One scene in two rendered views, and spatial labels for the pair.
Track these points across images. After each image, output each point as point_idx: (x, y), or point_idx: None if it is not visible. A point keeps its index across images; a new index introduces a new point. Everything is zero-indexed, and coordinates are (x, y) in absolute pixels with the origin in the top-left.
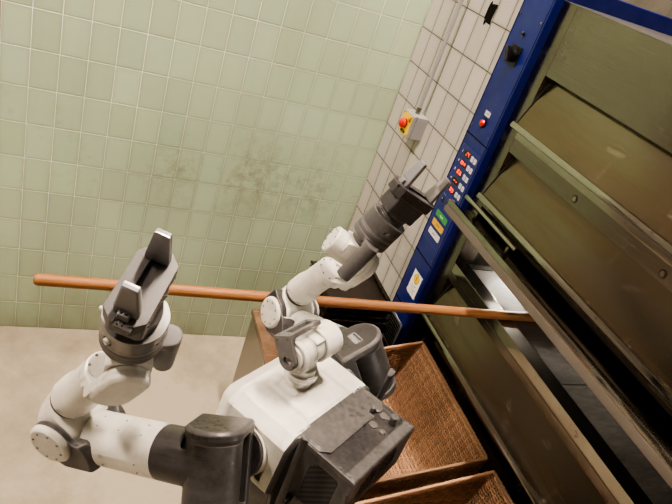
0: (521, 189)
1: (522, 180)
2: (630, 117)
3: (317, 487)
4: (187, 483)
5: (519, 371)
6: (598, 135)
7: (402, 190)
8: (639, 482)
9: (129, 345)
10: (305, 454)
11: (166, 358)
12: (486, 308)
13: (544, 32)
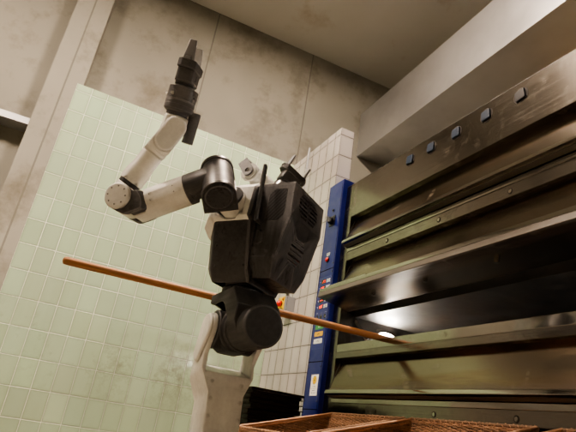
0: (360, 268)
1: (358, 266)
2: (394, 190)
3: (277, 202)
4: (207, 174)
5: (399, 347)
6: (385, 211)
7: (287, 165)
8: None
9: (184, 87)
10: (266, 190)
11: (192, 127)
12: (365, 342)
13: (343, 201)
